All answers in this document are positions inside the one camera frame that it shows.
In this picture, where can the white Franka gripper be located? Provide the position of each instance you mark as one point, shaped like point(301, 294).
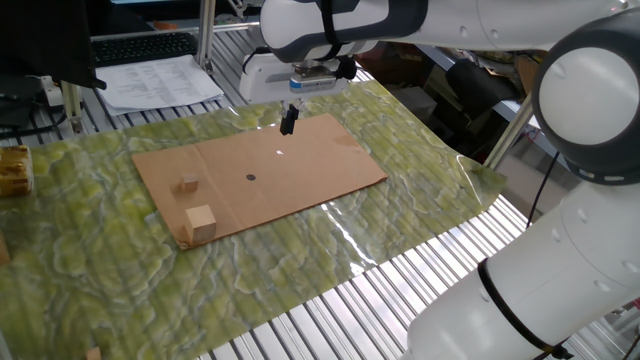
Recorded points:
point(260, 80)

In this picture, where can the small wooden block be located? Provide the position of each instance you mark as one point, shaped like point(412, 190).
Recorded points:
point(190, 184)

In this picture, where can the large wooden block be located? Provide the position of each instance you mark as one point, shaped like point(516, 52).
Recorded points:
point(201, 227)

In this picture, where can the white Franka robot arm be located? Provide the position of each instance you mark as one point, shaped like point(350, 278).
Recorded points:
point(590, 100)

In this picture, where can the tiny wooden block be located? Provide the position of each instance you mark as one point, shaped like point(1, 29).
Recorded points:
point(93, 354)

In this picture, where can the brown wooden block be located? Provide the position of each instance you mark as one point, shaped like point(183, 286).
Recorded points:
point(3, 252)

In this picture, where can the brown cardboard sheet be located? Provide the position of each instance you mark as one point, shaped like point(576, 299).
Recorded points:
point(300, 165)

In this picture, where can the grey box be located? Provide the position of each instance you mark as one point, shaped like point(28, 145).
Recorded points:
point(414, 104)

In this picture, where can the printed white paper sheets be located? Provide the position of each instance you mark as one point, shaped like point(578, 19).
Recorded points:
point(155, 82)

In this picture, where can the small orange object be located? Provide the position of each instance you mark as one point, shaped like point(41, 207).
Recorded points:
point(165, 24)

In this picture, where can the black keyboard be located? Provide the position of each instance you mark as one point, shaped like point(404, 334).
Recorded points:
point(145, 47)

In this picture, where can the black box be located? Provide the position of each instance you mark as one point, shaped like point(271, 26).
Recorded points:
point(480, 82)

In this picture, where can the diagonal aluminium profile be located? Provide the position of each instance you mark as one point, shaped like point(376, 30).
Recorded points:
point(510, 130)

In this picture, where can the white power adapter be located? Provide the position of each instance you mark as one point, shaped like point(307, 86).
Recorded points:
point(51, 92)

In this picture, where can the brown cardboard scrap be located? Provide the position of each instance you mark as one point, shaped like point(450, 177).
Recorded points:
point(527, 75)

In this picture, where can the green marble pattern mat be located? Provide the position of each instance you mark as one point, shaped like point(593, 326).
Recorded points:
point(125, 300)

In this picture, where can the black monitor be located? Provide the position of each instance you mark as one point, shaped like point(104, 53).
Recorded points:
point(45, 40)

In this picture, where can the yellow brown carton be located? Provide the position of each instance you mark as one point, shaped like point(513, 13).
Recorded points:
point(15, 172)

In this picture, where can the tall aluminium post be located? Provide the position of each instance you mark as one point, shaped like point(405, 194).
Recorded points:
point(206, 30)

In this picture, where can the horizontal aluminium rail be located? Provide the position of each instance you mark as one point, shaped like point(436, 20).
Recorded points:
point(125, 34)

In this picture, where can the short aluminium post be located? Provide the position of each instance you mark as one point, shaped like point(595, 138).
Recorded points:
point(72, 107)

